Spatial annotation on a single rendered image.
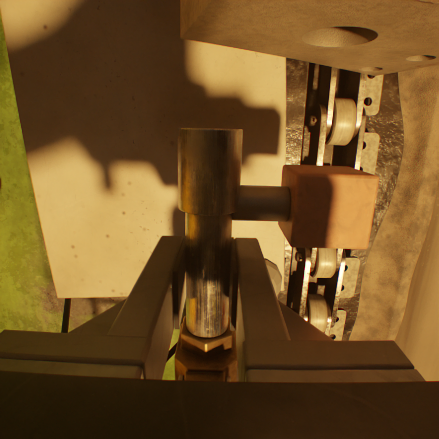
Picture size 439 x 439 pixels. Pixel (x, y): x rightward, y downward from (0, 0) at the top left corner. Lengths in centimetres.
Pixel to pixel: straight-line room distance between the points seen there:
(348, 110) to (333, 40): 10
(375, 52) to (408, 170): 19
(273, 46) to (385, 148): 21
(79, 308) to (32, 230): 35
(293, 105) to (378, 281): 22
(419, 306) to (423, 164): 16
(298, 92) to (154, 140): 13
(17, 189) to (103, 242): 102
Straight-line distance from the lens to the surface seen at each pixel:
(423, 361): 48
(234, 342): 17
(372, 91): 33
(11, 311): 153
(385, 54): 21
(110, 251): 29
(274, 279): 27
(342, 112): 28
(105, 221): 28
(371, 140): 33
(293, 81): 29
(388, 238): 38
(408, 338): 44
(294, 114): 29
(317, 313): 33
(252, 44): 18
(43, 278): 138
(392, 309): 41
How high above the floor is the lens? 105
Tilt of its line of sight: 73 degrees down
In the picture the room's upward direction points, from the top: 179 degrees counter-clockwise
